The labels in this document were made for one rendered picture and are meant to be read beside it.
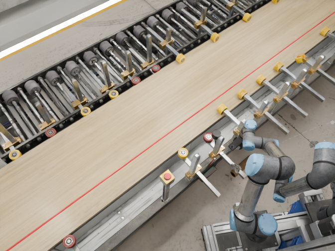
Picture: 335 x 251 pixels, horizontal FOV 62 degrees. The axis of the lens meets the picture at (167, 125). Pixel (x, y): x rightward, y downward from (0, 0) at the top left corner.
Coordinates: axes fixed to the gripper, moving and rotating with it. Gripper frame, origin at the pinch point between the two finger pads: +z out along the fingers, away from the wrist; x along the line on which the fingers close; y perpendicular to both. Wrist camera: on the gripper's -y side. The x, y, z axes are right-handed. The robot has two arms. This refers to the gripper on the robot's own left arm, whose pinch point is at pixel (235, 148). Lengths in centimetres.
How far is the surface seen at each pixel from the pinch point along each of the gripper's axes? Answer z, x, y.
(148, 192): 39, 18, -67
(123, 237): 31, -2, -100
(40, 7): -137, 31, -87
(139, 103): 10, 79, -35
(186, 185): 30.5, 3.8, -39.4
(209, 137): 9.5, 21.2, -6.1
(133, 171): 10, 31, -71
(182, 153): 10.1, 21.6, -32.0
